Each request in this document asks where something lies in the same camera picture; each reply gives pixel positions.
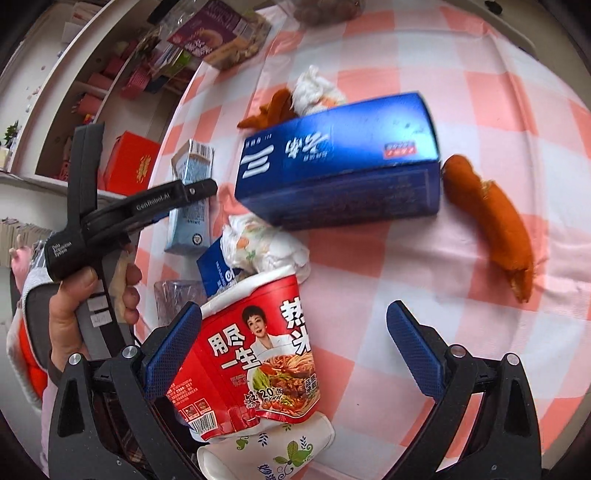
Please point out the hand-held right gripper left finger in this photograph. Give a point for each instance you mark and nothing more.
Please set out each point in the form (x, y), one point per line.
(173, 350)

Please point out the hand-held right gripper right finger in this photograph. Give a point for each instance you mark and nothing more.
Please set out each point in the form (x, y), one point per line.
(415, 350)

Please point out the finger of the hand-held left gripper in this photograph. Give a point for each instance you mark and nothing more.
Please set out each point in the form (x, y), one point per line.
(152, 203)

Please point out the light blue milk carton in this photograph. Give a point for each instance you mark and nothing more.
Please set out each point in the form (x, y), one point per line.
(189, 226)

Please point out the clear plastic cup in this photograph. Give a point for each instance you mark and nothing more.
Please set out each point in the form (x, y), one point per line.
(178, 300)

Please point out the red instant noodle cup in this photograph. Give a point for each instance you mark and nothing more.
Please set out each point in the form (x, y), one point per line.
(231, 360)

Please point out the small dark blue carton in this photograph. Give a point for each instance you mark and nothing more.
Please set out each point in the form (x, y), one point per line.
(217, 272)

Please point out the white wrapper with blue packet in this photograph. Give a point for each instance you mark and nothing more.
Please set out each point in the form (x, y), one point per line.
(263, 249)

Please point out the green leaf print paper cup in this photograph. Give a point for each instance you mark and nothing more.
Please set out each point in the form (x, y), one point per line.
(277, 447)

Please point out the small orange peel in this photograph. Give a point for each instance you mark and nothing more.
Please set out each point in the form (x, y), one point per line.
(272, 110)

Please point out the long orange peel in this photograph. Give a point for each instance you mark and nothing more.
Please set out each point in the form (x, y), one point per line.
(494, 217)

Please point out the large blue carton box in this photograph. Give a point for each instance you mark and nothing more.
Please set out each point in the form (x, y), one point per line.
(341, 184)

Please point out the white tissue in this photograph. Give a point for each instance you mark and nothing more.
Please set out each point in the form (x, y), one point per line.
(316, 90)

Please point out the person's left hand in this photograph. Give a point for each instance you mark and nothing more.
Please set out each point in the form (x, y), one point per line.
(67, 318)

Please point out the red gift box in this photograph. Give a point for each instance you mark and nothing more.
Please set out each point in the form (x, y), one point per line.
(131, 161)

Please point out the stack of books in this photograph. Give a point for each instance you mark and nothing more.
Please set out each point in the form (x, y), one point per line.
(23, 240)

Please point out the pink storage basket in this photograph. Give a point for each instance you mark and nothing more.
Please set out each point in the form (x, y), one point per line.
(138, 81)

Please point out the white bookshelf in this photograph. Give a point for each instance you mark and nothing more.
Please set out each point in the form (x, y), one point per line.
(55, 69)

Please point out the purple label nut jar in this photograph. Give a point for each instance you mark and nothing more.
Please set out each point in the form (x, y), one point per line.
(221, 32)

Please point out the clear jar with chestnuts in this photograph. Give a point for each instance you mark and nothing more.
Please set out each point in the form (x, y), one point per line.
(323, 11)

